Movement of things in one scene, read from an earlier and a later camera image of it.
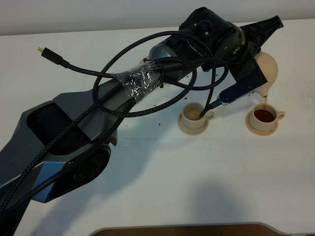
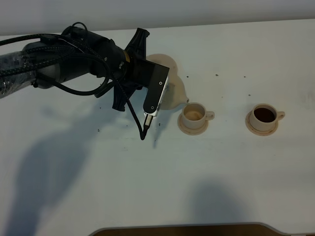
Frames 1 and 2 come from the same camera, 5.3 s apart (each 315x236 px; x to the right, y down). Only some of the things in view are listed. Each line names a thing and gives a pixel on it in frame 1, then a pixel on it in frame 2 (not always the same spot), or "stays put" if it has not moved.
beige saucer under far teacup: (259, 132) stays put
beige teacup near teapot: (191, 117) stays put
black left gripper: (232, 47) -> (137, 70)
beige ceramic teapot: (268, 66) -> (175, 96)
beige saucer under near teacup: (191, 131) stays put
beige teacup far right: (264, 116) stays put
